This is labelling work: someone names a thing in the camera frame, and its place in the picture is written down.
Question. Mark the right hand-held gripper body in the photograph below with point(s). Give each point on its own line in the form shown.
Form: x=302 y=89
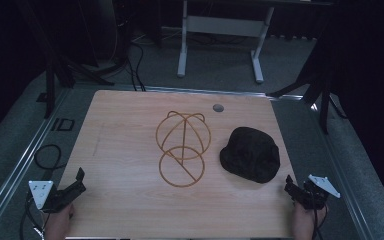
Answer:
x=315 y=193

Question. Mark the white metal desk frame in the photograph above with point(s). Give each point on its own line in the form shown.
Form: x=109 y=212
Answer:
x=221 y=26

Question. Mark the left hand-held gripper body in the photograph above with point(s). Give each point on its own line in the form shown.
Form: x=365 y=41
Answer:
x=41 y=193

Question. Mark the black tripod stand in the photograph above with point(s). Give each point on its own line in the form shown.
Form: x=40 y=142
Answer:
x=318 y=90
x=58 y=70

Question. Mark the grey round table grommet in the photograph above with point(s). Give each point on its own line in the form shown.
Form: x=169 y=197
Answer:
x=218 y=107

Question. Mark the aluminium floor rail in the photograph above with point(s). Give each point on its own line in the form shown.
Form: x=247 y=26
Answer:
x=20 y=166
x=343 y=173
x=196 y=90

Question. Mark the black bucket hat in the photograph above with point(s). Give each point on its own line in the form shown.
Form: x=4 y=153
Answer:
x=250 y=155

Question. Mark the person's left hand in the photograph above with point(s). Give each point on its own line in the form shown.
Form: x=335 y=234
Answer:
x=58 y=223

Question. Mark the black rectangular floor frame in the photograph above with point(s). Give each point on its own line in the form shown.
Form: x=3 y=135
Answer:
x=62 y=124

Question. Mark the person's right hand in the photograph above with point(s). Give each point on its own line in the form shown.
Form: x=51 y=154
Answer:
x=305 y=221

